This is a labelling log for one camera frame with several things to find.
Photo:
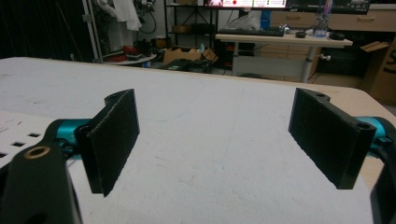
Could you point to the round white low table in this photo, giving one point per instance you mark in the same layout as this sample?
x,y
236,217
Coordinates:
x,y
134,59

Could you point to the clear plastic bag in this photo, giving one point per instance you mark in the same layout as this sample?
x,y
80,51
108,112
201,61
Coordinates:
x,y
246,22

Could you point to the open cardboard box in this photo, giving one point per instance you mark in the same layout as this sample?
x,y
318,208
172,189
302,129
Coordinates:
x,y
180,55

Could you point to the red cloth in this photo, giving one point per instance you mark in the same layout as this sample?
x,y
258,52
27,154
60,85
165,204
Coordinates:
x,y
129,49

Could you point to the black metal shelf rack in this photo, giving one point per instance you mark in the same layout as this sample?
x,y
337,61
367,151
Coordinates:
x,y
193,28

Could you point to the white hanging coat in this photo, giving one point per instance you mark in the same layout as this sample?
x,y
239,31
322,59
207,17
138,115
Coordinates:
x,y
124,14

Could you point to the light wooden desk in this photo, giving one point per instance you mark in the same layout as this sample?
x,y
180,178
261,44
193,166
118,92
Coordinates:
x,y
280,39

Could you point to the monitor with bright screen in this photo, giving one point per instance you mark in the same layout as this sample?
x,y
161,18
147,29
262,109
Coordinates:
x,y
246,3

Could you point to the wooden drawer cabinet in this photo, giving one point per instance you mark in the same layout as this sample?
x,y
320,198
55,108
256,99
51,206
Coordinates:
x,y
358,20

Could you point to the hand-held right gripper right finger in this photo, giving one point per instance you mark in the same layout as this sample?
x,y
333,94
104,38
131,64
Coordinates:
x,y
323,137

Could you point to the white table cover sheet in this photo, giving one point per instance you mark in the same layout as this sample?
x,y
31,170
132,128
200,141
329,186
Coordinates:
x,y
199,124

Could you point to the dark monitor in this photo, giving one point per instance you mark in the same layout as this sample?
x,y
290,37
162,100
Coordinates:
x,y
339,4

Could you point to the metal stand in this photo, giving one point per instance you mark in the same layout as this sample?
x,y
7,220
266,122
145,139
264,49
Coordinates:
x,y
92,31

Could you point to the black curtain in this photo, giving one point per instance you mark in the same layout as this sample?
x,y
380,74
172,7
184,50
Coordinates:
x,y
40,28

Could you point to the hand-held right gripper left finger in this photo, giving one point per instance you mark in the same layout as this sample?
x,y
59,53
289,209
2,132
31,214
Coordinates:
x,y
113,140

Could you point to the clear plastic bottle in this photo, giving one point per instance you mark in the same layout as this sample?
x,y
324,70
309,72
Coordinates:
x,y
322,21

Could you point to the large cardboard box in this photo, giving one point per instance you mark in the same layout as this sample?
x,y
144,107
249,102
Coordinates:
x,y
381,71

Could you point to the small black round dish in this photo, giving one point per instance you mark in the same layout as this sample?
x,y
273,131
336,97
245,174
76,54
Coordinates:
x,y
300,34

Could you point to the black keyboard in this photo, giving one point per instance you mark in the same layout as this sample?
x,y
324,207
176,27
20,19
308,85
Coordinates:
x,y
250,31

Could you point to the white board with slots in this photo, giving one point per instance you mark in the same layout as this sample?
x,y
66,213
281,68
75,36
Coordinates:
x,y
18,130

